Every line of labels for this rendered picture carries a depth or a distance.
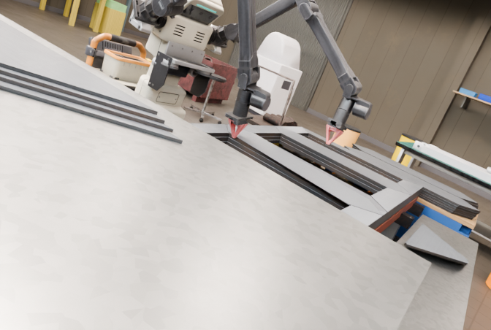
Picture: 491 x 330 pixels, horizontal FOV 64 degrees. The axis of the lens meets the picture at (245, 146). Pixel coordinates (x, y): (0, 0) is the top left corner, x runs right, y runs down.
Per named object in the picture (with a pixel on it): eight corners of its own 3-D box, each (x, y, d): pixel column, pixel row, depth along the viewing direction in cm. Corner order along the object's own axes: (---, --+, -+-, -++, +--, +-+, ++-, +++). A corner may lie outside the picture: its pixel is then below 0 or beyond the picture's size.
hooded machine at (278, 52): (231, 103, 739) (260, 25, 701) (254, 106, 791) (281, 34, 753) (263, 120, 690) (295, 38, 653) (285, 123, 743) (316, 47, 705)
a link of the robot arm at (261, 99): (252, 68, 149) (240, 71, 142) (278, 79, 144) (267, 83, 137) (246, 97, 154) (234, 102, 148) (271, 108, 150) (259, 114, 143)
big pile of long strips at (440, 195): (478, 212, 225) (483, 202, 223) (474, 225, 191) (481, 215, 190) (353, 151, 263) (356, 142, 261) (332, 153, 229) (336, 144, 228)
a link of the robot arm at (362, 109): (354, 82, 165) (345, 82, 158) (380, 90, 159) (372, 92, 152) (344, 109, 169) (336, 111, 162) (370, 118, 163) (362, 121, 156)
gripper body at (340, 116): (345, 132, 167) (353, 116, 166) (340, 126, 158) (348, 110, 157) (332, 126, 170) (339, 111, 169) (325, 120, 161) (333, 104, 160)
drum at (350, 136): (329, 157, 602) (345, 122, 587) (348, 168, 581) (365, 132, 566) (318, 157, 575) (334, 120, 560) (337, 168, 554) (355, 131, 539)
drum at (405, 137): (411, 177, 692) (429, 143, 675) (405, 179, 658) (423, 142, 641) (389, 166, 715) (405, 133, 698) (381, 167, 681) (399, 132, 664)
